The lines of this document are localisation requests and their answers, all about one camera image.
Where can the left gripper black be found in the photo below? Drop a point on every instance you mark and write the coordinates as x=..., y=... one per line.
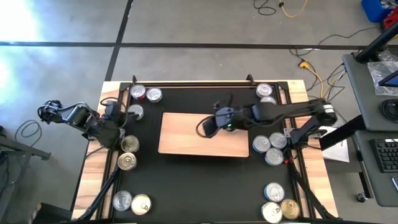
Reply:
x=113, y=112

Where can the clear plastic bag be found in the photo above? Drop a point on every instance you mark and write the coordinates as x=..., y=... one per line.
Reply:
x=379, y=74

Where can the teal label tuna can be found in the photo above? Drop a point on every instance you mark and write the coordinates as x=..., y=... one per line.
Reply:
x=261, y=143
x=274, y=156

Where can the grey desk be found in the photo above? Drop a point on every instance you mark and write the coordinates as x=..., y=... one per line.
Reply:
x=367, y=174
x=357, y=93

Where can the blue rim silver can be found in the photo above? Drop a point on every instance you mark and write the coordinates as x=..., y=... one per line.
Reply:
x=274, y=192

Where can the red label seafood can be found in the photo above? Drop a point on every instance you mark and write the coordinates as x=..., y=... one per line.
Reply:
x=268, y=99
x=137, y=91

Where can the black table mat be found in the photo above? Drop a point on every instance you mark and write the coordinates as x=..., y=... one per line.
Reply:
x=199, y=186

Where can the desk caster wheel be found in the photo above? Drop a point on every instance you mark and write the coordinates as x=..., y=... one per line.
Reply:
x=361, y=197

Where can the green white label can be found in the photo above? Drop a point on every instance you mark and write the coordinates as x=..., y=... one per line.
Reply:
x=137, y=110
x=278, y=140

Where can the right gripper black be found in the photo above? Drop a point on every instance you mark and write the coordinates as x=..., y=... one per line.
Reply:
x=234, y=119

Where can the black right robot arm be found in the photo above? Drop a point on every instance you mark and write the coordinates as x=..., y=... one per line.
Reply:
x=280, y=110

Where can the gold lid seafood can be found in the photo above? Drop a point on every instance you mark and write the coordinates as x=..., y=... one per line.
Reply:
x=127, y=161
x=290, y=209
x=130, y=143

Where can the red container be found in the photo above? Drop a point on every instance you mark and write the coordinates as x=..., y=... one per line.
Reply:
x=390, y=21

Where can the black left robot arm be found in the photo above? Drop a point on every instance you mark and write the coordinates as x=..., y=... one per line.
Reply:
x=77, y=116

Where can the black box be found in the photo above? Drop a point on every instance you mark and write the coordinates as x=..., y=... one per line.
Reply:
x=51, y=214

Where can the black desk beam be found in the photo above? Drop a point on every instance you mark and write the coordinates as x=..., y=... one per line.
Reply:
x=345, y=130

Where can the grey metal stand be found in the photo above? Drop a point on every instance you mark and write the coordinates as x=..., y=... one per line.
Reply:
x=31, y=152

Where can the blue bin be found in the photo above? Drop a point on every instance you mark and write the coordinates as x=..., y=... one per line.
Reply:
x=374, y=9

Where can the pale gold lid can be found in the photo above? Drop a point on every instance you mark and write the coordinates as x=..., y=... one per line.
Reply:
x=141, y=204
x=271, y=212

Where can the plain silver lid can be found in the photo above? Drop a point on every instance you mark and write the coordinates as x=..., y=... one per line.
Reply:
x=122, y=200

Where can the white paper sheet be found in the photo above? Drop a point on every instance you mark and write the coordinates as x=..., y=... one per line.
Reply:
x=339, y=152

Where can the black frame clamp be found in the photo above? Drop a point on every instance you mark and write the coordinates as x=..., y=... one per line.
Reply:
x=250, y=78
x=134, y=79

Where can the yellow blue label can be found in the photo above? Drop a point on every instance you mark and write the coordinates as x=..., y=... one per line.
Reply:
x=154, y=95
x=264, y=90

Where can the black keyboard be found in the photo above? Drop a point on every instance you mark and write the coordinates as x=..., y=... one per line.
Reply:
x=385, y=155

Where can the blue screen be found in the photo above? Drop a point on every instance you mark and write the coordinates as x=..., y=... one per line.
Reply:
x=390, y=80

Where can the black monitor pole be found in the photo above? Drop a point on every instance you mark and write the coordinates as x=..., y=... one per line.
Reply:
x=376, y=43

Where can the wooden cutting board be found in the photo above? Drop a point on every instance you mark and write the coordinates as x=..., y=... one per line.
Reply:
x=186, y=137

